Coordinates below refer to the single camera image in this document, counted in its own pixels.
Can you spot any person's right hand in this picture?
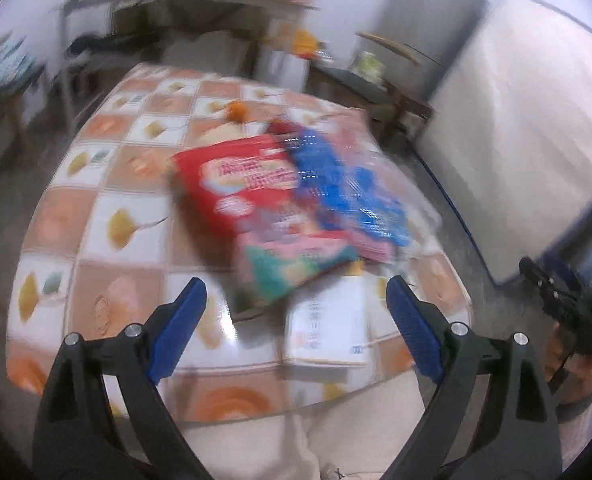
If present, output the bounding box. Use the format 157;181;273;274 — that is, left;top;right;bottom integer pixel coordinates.
544;320;592;406

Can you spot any green white packet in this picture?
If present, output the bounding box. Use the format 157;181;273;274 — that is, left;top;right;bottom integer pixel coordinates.
353;50;383;78

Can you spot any clear pink printed plastic bag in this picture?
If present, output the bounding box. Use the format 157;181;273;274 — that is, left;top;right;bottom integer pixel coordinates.
326;110;444;267

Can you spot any white paper box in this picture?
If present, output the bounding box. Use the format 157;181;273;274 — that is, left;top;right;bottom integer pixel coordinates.
282;275;373;367

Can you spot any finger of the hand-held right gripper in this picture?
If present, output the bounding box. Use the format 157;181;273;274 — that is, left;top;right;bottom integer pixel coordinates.
520;256;587;321

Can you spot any grey refrigerator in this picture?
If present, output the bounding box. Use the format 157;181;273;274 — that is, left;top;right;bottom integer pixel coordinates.
371;0;487;106

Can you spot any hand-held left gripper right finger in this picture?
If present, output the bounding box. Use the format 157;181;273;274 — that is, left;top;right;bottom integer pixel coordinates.
381;275;562;480

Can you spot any orange plastic bag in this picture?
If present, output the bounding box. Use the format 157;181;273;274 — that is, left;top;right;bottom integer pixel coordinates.
290;27;327;62

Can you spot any wooden chair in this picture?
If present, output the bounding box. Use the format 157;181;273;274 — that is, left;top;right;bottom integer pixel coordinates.
308;31;434;142

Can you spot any patterned blue cloth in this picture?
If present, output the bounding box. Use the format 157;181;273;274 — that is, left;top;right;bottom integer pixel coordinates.
0;34;39;102

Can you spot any small orange fruit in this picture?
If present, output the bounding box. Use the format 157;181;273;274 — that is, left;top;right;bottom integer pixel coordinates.
223;101;250;124

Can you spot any blue snack packet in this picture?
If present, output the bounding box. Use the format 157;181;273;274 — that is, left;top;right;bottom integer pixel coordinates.
291;127;413;262

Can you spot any wooden bench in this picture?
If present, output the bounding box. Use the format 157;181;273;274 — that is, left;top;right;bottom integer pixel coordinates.
0;70;48;161

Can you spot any white mattress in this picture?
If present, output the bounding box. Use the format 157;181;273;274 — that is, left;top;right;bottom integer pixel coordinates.
416;0;592;288

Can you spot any red snack packet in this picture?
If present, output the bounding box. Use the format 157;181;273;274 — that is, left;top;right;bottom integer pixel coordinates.
172;132;361;307

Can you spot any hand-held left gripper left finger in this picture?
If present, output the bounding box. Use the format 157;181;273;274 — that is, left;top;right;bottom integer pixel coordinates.
32;276;211;480

